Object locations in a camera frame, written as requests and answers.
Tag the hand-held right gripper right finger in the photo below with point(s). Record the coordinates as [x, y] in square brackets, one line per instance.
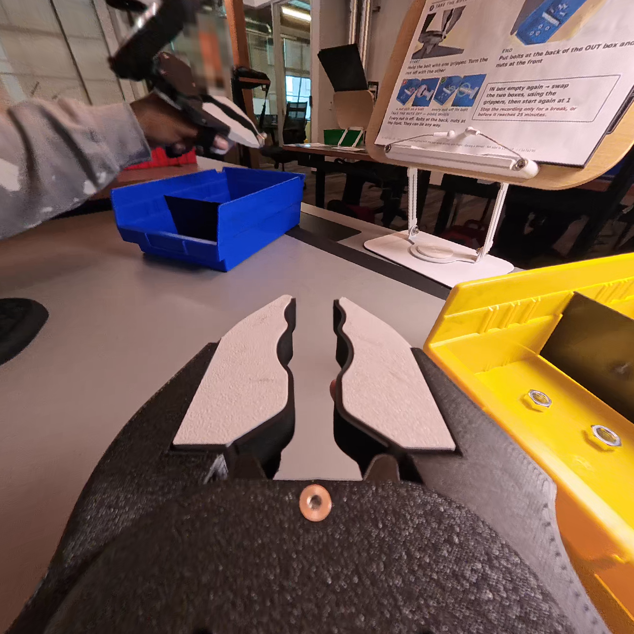
[391, 391]

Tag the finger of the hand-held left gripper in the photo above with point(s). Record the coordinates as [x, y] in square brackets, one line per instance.
[233, 106]
[242, 134]

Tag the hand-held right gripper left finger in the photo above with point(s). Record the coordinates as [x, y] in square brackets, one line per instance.
[242, 386]

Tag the blue plastic bin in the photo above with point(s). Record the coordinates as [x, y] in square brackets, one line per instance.
[257, 218]

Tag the yellow plastic bin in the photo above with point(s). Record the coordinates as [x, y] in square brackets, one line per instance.
[495, 346]

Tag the silver hex nut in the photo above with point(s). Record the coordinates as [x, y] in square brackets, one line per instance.
[597, 441]
[532, 400]

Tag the person's left forearm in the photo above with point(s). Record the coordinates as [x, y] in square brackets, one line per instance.
[59, 158]

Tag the person's left hand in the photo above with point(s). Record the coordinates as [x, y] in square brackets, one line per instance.
[158, 124]

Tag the black office chair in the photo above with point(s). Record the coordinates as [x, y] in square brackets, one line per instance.
[292, 129]

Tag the red plastic crate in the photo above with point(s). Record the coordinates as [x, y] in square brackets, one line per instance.
[168, 159]

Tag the small green bin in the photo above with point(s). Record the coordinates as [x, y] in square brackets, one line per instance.
[334, 136]

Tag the wooden office desk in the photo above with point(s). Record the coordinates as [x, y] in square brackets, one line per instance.
[337, 151]

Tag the wooden board on white stand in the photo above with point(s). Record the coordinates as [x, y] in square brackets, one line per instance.
[351, 99]

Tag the red ottoman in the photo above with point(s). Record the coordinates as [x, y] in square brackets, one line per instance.
[354, 210]

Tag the black mesh cushion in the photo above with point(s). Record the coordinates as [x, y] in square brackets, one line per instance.
[17, 327]

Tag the printed instruction sheet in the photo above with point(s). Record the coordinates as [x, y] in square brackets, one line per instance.
[545, 99]

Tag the wooden support post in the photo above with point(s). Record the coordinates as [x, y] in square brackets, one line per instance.
[237, 39]

